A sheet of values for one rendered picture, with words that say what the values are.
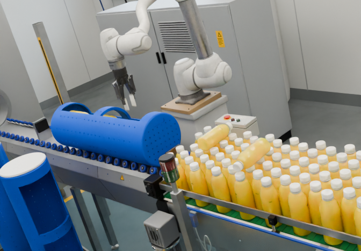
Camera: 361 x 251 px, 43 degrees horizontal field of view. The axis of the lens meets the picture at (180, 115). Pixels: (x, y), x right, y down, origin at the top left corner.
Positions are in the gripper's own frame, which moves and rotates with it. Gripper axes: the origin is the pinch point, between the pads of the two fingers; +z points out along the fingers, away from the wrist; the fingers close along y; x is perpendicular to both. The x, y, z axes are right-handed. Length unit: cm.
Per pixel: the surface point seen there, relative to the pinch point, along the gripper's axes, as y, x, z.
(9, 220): 51, -105, 75
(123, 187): 18.5, -3.3, 44.4
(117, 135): 17.3, 5.7, 10.5
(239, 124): -19, 57, 16
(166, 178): 44, 69, 8
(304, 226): 25, 116, 30
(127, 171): 16.2, 2.0, 33.8
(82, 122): 15.2, -27.9, 7.5
